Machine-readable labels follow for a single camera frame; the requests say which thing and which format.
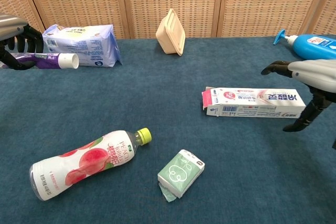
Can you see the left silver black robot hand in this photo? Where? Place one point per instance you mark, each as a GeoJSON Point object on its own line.
{"type": "Point", "coordinates": [10, 26]}

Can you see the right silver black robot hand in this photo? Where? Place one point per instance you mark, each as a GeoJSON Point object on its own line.
{"type": "Point", "coordinates": [315, 73]}

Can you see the purple toothpaste tube white cap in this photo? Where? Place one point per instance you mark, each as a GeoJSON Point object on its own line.
{"type": "Point", "coordinates": [50, 61]}

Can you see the white pink toothpaste box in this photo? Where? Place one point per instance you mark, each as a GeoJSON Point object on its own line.
{"type": "Point", "coordinates": [257, 103]}

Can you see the blue pump lotion bottle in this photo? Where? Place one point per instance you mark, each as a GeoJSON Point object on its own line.
{"type": "Point", "coordinates": [315, 48]}

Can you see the blue white wet wipes pack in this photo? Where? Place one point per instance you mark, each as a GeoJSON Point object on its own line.
{"type": "Point", "coordinates": [89, 48]}

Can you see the beige plastic food container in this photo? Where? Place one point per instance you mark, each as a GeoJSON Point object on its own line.
{"type": "Point", "coordinates": [170, 35]}

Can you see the peach drink bottle green cap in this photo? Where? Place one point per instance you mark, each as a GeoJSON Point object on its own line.
{"type": "Point", "coordinates": [86, 163]}

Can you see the teal table cloth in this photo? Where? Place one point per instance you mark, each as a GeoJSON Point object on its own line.
{"type": "Point", "coordinates": [157, 98]}

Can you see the green tissue pack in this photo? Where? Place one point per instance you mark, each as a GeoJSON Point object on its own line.
{"type": "Point", "coordinates": [181, 174]}

